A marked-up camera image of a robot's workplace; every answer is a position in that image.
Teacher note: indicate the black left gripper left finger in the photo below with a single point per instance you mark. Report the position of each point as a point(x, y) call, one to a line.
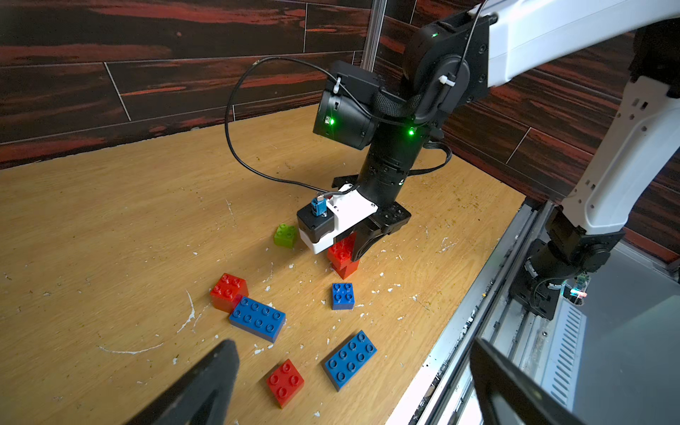
point(201, 396)

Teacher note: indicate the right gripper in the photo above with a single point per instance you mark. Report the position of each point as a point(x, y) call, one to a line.
point(391, 157)

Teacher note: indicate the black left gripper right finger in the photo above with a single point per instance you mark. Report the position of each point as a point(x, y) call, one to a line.
point(506, 395)

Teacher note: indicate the long red lego brick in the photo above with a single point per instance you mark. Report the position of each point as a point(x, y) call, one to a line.
point(340, 256)

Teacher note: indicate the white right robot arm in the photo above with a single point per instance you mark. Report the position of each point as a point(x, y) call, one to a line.
point(580, 75)

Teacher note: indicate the red small lego brick near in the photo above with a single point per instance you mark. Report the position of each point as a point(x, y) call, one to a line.
point(285, 383)

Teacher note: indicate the red small lego brick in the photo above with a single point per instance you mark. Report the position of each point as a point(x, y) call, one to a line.
point(285, 383)
point(228, 292)

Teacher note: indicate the long blue lego brick far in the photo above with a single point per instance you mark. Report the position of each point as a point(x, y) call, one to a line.
point(258, 319)

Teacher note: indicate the long blue lego brick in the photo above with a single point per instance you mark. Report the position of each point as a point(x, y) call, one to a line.
point(346, 361)
point(258, 319)

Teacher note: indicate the red small lego brick far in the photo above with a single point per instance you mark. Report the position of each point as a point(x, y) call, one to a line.
point(228, 292)

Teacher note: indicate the green small lego brick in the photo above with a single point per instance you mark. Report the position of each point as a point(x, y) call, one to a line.
point(286, 236)

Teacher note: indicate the long blue lego brick near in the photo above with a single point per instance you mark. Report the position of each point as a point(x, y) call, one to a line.
point(346, 361)

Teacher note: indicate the small blue lego brick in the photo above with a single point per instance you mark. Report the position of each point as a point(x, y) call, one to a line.
point(342, 296)

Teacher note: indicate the aluminium front rail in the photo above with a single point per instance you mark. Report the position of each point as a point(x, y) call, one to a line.
point(548, 351)

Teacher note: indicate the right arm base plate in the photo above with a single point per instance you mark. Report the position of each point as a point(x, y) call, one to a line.
point(539, 295)

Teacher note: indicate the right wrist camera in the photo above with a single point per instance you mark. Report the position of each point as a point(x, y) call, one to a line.
point(343, 212)

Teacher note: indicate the aluminium corner post right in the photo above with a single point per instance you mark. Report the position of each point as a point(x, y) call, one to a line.
point(372, 41)

